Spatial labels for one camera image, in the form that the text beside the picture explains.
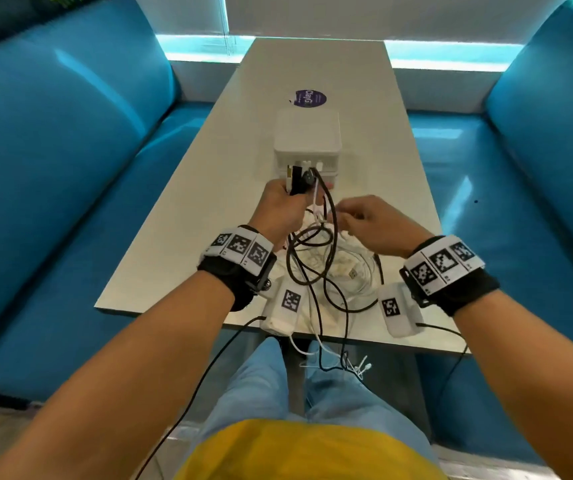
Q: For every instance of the round purple sticker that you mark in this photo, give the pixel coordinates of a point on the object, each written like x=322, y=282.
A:
x=311, y=98

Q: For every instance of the cyan vertical wall light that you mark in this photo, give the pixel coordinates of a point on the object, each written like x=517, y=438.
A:
x=225, y=14

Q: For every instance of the cyan light strip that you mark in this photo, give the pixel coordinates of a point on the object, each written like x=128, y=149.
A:
x=196, y=47

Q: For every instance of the black marker-tagged right wristband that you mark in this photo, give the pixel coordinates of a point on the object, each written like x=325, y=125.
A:
x=466, y=294

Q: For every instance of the person's blue jeans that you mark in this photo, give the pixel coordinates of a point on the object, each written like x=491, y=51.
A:
x=251, y=394

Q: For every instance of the white box with drawers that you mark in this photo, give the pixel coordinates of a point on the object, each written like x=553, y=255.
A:
x=306, y=129

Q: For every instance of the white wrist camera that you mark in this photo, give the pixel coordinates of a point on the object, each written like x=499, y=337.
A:
x=401, y=324
x=279, y=322

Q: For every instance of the person's right hand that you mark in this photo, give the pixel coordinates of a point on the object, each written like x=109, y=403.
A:
x=386, y=224

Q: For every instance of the white table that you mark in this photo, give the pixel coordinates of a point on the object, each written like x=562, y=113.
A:
x=316, y=64

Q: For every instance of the black marker-tagged left wristband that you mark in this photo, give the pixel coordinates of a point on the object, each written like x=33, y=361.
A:
x=226, y=279

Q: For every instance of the person's right forearm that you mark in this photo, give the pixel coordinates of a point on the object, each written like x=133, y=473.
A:
x=536, y=369

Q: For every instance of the person's yellow shirt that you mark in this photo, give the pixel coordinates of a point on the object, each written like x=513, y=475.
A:
x=306, y=454

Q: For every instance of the black marker-tagged wristband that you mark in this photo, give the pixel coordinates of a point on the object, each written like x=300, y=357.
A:
x=466, y=294
x=226, y=279

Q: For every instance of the blue leather sofa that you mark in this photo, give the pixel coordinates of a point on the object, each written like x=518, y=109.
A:
x=51, y=169
x=526, y=194

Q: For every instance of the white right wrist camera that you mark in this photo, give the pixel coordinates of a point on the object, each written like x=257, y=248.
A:
x=401, y=324

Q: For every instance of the person's left hand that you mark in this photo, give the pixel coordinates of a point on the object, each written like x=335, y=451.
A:
x=276, y=209

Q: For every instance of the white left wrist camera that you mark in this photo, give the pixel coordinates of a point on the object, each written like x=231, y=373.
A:
x=279, y=322

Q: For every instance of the person's left forearm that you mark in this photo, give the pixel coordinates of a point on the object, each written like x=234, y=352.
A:
x=116, y=384

